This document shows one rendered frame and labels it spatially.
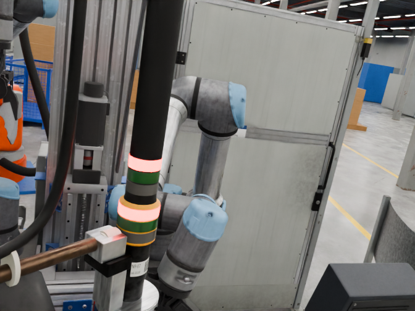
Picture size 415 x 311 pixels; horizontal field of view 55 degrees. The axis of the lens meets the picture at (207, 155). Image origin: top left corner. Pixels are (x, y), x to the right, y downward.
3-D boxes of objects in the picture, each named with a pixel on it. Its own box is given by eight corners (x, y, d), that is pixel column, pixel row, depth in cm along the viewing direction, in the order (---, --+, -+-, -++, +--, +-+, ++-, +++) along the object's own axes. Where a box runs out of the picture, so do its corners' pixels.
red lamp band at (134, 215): (136, 225, 40) (138, 213, 39) (108, 208, 42) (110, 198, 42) (167, 215, 43) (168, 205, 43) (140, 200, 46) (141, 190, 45)
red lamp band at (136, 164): (142, 174, 39) (144, 162, 39) (121, 163, 41) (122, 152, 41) (167, 169, 42) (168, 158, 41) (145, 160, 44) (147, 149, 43)
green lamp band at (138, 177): (141, 186, 39) (142, 174, 39) (119, 175, 41) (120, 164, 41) (165, 181, 42) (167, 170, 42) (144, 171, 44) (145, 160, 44)
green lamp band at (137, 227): (134, 237, 40) (136, 226, 40) (107, 220, 43) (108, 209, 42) (165, 226, 43) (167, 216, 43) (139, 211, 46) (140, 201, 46)
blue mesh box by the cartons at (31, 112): (-9, 121, 642) (-8, 60, 616) (23, 108, 763) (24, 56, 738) (47, 130, 650) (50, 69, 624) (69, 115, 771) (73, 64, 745)
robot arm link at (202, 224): (231, 208, 75) (232, 223, 67) (205, 258, 77) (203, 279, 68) (192, 190, 75) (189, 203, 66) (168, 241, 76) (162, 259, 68)
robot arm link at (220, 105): (180, 209, 143) (199, 68, 110) (222, 216, 143) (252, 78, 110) (175, 234, 133) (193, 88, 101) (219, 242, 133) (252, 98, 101)
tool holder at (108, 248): (106, 342, 39) (117, 253, 37) (66, 305, 43) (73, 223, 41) (170, 305, 46) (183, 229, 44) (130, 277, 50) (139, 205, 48)
